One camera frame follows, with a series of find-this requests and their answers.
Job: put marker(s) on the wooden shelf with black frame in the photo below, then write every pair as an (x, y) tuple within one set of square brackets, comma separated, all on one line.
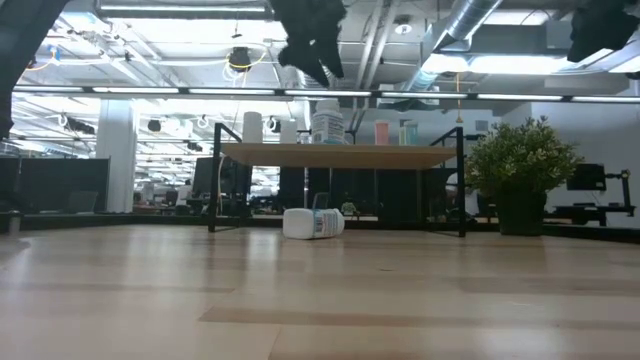
[(340, 155)]

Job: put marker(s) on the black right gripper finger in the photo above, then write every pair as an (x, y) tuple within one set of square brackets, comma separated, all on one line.
[(590, 45)]

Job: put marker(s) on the dark office partition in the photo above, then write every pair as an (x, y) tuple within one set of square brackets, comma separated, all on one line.
[(50, 185)]

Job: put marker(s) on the white building column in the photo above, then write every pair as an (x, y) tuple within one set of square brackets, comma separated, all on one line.
[(117, 160)]

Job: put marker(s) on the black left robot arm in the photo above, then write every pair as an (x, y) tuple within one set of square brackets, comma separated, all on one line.
[(25, 40)]

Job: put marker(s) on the large white labelled medicine bottle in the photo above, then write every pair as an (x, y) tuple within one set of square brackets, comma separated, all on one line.
[(327, 125), (305, 223)]

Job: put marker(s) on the bushy green potted plant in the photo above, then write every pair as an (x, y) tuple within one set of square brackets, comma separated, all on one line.
[(520, 165)]

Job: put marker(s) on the plain white medicine bottle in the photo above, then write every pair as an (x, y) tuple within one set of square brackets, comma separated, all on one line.
[(252, 129), (288, 132)]

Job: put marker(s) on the smooth silver ceiling duct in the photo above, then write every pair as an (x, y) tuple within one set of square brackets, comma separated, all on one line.
[(465, 20)]

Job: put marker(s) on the overhead light bar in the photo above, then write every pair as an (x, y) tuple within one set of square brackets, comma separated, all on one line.
[(150, 91)]

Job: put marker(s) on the small teal medicine bottle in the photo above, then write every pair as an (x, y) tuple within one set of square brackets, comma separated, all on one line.
[(412, 133)]

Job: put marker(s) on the small yellow medicine bottle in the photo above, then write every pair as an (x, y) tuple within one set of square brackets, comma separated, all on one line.
[(402, 136)]

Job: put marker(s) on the small red medicine bottle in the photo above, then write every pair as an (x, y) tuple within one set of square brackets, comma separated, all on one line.
[(381, 132)]

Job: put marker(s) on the black monitor stand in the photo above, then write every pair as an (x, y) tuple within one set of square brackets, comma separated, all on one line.
[(624, 192)]

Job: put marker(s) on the dark desk monitor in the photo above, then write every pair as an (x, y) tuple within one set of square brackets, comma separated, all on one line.
[(587, 176)]

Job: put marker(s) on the person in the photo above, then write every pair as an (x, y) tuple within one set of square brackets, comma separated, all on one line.
[(184, 192)]

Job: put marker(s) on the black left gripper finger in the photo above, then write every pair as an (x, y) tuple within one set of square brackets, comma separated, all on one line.
[(307, 62), (334, 57)]

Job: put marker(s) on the round ceiling sensor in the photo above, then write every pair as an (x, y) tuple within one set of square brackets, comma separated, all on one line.
[(402, 28)]

